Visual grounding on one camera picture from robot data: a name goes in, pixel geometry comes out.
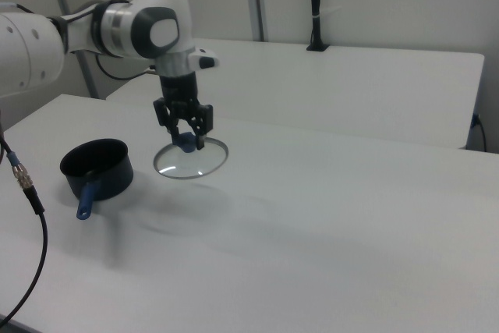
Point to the glass lid with blue knob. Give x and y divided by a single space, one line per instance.
191 165

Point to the black camera pole with base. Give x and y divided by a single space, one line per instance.
315 9

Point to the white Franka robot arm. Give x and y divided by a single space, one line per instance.
128 29

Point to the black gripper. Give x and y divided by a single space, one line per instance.
179 89

